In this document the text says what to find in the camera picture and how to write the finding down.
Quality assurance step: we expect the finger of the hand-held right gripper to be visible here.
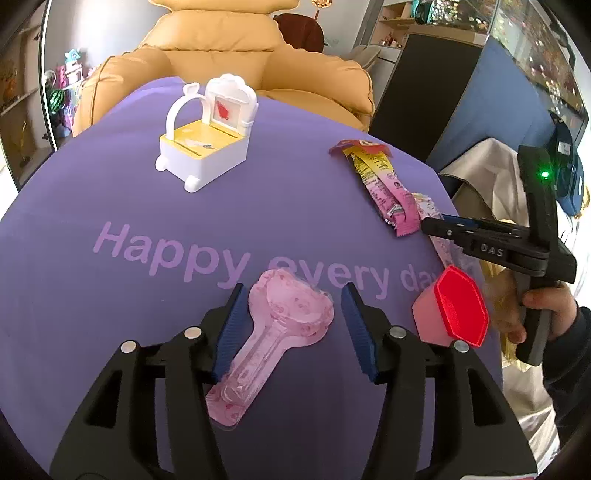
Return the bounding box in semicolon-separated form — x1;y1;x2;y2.
421;217;532;275

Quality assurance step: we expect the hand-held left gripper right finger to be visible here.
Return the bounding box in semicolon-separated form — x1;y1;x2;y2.
341;282;539;480

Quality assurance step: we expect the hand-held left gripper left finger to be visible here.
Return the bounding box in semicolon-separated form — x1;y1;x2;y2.
50;282;245;480

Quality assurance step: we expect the pink plastic blister pack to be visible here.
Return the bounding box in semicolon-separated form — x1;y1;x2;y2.
204;269;335;428

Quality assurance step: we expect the yellow plastic bag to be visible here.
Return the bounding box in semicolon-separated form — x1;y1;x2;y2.
480;219;532;372

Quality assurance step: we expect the person's right forearm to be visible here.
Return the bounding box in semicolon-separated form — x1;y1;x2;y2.
542;307;591;446

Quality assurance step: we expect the person's right hand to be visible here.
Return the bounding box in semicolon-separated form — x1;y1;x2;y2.
489;274;579;344

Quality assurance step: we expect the navy backpack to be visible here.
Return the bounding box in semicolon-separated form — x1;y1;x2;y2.
547;113;591;217

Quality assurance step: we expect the cream cloth cover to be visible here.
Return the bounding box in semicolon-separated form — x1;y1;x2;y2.
438;138;559;472

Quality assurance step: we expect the pink cup with red lid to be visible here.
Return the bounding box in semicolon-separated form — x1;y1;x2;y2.
412;265;490;349

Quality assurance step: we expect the blue partition panel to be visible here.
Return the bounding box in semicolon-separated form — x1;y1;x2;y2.
425;37;555;176

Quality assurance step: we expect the pink yellow snack wrapper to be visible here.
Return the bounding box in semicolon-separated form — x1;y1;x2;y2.
344;147;423;237

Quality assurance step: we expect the purple printed tablecloth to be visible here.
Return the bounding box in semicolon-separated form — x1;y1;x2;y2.
0;76;504;480

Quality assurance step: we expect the glass display case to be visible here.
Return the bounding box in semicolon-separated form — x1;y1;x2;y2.
485;0;589;125

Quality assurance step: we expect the black cabinet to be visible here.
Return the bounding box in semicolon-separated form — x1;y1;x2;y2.
369;34;485;162

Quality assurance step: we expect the white yellow toy chair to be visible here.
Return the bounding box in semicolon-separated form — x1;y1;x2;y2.
154;74;258;193

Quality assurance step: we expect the white wooden shelf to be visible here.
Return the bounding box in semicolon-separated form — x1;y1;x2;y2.
355;0;416;65

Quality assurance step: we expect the colourful gift bag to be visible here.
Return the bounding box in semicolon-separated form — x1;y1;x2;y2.
58;88;77;139

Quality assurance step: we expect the dark red chair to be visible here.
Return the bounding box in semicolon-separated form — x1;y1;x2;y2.
274;14;326;54

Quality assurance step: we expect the yellow leather armchair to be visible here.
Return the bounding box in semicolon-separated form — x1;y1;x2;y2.
72;0;375;137

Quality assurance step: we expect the pink toy castle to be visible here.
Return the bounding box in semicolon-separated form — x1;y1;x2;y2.
55;50;86;88

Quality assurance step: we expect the glass door shelf cabinet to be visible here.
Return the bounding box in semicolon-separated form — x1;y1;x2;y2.
0;0;51;185

